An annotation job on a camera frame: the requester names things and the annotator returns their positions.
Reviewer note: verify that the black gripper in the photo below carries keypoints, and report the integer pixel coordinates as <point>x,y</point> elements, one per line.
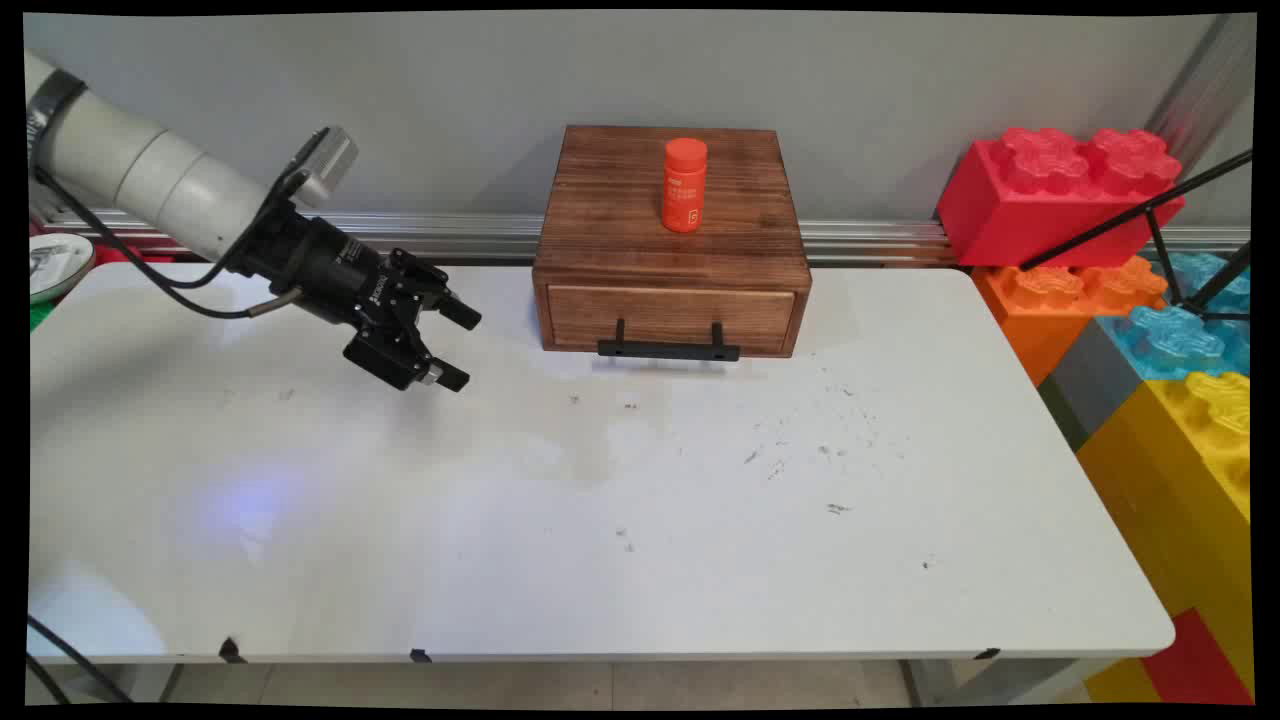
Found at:
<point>320,262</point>

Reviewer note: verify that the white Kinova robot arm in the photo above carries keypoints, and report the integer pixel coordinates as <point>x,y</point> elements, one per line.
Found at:
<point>150,170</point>

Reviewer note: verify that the brown wooden drawer cabinet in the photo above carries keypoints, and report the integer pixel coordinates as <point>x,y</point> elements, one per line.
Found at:
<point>620,200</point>

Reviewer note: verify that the orange plastic bottle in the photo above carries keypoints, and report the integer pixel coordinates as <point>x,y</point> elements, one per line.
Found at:
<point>684,190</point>

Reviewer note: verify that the white round disc object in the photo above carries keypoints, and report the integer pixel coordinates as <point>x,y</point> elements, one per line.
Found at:
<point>58,265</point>

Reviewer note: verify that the green item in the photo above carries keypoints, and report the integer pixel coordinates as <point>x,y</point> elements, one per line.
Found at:
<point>40,315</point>

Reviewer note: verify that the orange giant toy brick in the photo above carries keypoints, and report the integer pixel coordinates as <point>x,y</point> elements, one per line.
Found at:
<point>1040,310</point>

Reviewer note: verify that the grey giant toy brick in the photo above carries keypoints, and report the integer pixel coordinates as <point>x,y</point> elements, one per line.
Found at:
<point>1095,385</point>

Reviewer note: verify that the black tripod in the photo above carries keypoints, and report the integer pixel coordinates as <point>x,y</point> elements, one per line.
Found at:
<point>1150,212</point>

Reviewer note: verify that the blue giant toy brick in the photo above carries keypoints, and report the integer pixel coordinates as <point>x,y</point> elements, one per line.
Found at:
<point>1170,340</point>

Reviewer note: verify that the yellow giant toy brick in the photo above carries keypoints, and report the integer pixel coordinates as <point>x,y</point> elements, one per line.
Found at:
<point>1180,480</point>

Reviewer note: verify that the upright aluminium profile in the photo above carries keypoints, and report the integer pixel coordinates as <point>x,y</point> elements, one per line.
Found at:
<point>1205,90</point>

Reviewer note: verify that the flat red giant toy brick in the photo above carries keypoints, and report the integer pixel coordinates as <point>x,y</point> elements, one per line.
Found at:
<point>1200,665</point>

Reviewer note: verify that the horizontal aluminium rail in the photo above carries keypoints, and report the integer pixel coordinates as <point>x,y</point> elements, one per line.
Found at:
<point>450,235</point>

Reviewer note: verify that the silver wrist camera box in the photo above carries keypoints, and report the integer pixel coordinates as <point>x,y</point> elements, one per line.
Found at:
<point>325,165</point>

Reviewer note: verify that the grey table leg frame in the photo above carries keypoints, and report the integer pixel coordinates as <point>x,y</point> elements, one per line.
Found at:
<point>960,682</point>

